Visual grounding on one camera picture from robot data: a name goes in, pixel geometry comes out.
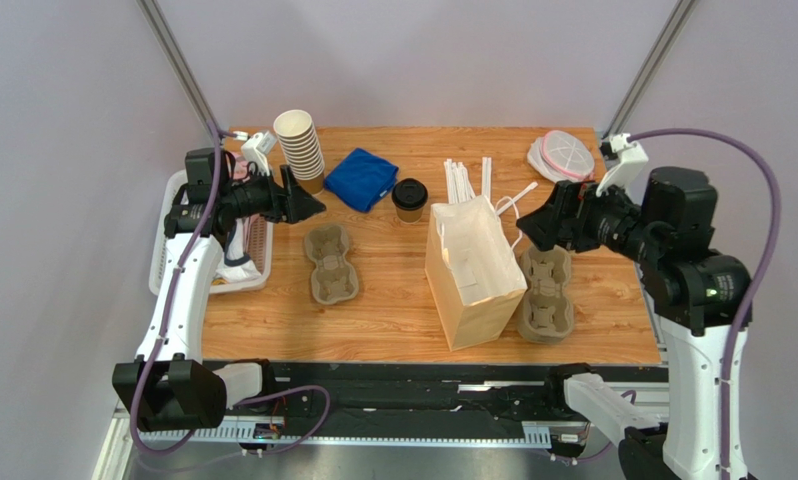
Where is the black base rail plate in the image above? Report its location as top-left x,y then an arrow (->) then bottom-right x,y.
199,359 -> 670,442

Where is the single pulp cup carrier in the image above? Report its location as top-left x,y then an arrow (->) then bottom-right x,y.
304,224 -> 360,305

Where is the aluminium frame post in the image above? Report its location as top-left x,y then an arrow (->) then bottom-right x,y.
602,0 -> 700,138
137,0 -> 218,136

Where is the right aluminium frame post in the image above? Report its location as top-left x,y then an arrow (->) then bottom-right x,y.
602,0 -> 700,138

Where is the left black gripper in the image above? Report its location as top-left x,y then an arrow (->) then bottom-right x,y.
220,165 -> 326,225

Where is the left aluminium frame post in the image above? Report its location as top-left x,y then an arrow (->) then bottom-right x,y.
137,0 -> 218,136

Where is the black cup lid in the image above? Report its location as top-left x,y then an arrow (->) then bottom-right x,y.
391,178 -> 429,211

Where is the white pink mesh pouch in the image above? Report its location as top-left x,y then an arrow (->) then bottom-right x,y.
526,130 -> 595,183

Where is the blue folded cloth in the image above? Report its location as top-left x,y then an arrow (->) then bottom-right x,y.
324,148 -> 399,213

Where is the single brown paper cup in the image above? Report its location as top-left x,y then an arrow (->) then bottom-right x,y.
395,204 -> 425,224

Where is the pink cloth item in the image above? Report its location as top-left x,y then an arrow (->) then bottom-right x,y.
229,154 -> 250,181

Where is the brown paper bag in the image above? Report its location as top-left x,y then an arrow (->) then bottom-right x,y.
424,197 -> 527,351

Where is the white crumpled garment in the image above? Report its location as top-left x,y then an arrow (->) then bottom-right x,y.
216,218 -> 260,284

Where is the stack of paper cups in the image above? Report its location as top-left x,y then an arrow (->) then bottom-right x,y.
273,109 -> 325,195

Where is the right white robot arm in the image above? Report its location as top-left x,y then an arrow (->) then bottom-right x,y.
516,167 -> 751,479

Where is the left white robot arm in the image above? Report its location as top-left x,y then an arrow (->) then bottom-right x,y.
112,146 -> 326,432

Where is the white plastic basket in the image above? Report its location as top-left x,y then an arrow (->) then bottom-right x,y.
148,170 -> 274,296

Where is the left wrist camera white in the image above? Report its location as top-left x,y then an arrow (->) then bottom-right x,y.
240,130 -> 277,175

